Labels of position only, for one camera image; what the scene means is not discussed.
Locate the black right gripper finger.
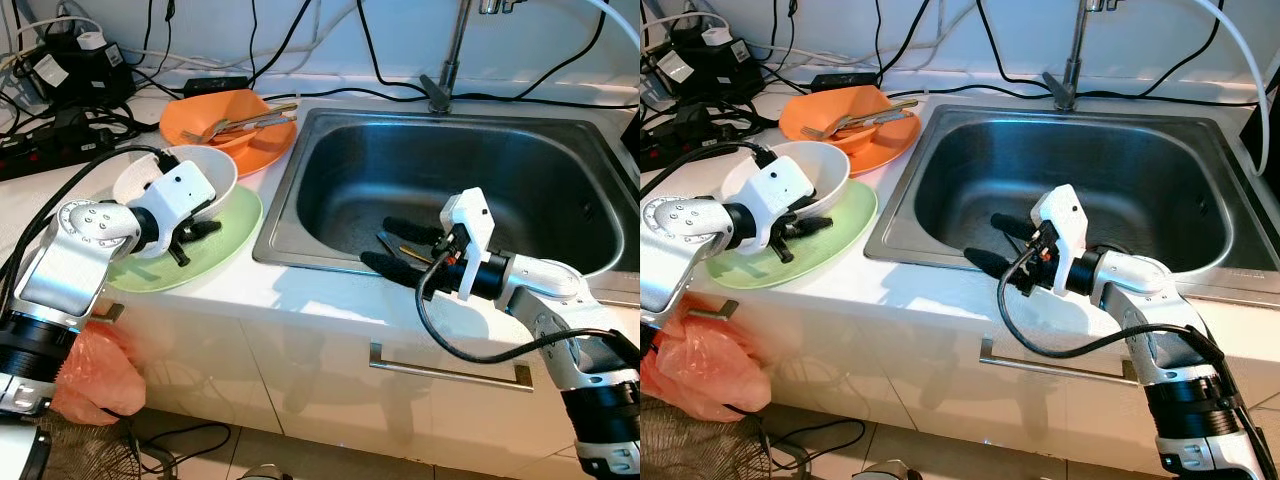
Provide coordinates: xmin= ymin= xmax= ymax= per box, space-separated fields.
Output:
xmin=964 ymin=246 xmax=1029 ymax=283
xmin=990 ymin=212 xmax=1043 ymax=244
xmin=360 ymin=250 xmax=441 ymax=294
xmin=383 ymin=215 xmax=447 ymax=249

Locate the green plate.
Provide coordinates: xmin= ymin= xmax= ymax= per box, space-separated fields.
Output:
xmin=105 ymin=183 xmax=263 ymax=294
xmin=705 ymin=178 xmax=879 ymax=291

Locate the white bowl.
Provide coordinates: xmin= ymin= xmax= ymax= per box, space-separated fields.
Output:
xmin=720 ymin=140 xmax=853 ymax=216
xmin=112 ymin=145 xmax=239 ymax=226

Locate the stainless steel kitchen sink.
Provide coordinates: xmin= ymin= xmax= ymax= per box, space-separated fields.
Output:
xmin=865 ymin=103 xmax=1261 ymax=299
xmin=252 ymin=105 xmax=641 ymax=291

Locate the white kitchen cabinet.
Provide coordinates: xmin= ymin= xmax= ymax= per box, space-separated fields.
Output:
xmin=90 ymin=290 xmax=641 ymax=471
xmin=700 ymin=290 xmax=1280 ymax=471

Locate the black kitchen appliance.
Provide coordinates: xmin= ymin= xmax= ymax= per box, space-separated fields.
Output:
xmin=1243 ymin=95 xmax=1280 ymax=196

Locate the metal fork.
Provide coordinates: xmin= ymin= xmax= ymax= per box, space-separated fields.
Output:
xmin=180 ymin=115 xmax=293 ymax=143
xmin=800 ymin=112 xmax=916 ymax=138

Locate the orange bowl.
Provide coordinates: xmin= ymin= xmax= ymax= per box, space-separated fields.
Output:
xmin=160 ymin=90 xmax=276 ymax=151
xmin=778 ymin=85 xmax=896 ymax=146

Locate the black power strip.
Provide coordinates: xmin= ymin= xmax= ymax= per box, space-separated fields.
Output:
xmin=0 ymin=108 xmax=119 ymax=183
xmin=640 ymin=100 xmax=746 ymax=171

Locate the metal spoon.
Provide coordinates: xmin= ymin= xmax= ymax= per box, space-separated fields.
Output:
xmin=205 ymin=100 xmax=299 ymax=126
xmin=835 ymin=97 xmax=921 ymax=121

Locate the orange plastic bag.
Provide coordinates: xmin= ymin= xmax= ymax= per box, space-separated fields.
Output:
xmin=48 ymin=320 xmax=148 ymax=426
xmin=640 ymin=293 xmax=771 ymax=423

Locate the black power adapter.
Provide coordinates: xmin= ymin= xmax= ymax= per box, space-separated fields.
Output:
xmin=183 ymin=75 xmax=251 ymax=97
xmin=808 ymin=72 xmax=876 ymax=93

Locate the black charger box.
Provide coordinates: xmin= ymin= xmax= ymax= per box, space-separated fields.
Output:
xmin=650 ymin=20 xmax=766 ymax=101
xmin=12 ymin=25 xmax=136 ymax=109

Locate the steel gooseneck faucet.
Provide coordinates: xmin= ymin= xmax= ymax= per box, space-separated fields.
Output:
xmin=1042 ymin=0 xmax=1131 ymax=111
xmin=420 ymin=0 xmax=516 ymax=113

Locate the metal fan guard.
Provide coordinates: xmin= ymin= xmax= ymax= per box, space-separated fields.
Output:
xmin=640 ymin=395 xmax=766 ymax=480
xmin=35 ymin=413 xmax=143 ymax=480

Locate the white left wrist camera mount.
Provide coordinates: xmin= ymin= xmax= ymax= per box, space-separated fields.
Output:
xmin=733 ymin=155 xmax=816 ymax=251
xmin=128 ymin=160 xmax=219 ymax=259

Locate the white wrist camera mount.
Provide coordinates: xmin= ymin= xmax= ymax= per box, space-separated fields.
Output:
xmin=1030 ymin=183 xmax=1086 ymax=296
xmin=733 ymin=155 xmax=816 ymax=251
xmin=440 ymin=187 xmax=498 ymax=301
xmin=128 ymin=160 xmax=219 ymax=259

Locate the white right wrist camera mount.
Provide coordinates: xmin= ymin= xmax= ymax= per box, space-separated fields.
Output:
xmin=440 ymin=187 xmax=498 ymax=301
xmin=1030 ymin=183 xmax=1086 ymax=296

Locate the black floor cable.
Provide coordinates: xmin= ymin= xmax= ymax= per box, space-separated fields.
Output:
xmin=765 ymin=420 xmax=866 ymax=471
xmin=140 ymin=423 xmax=233 ymax=471

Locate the white flexible hose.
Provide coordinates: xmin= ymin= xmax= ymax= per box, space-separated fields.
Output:
xmin=1195 ymin=0 xmax=1271 ymax=176
xmin=585 ymin=0 xmax=641 ymax=51

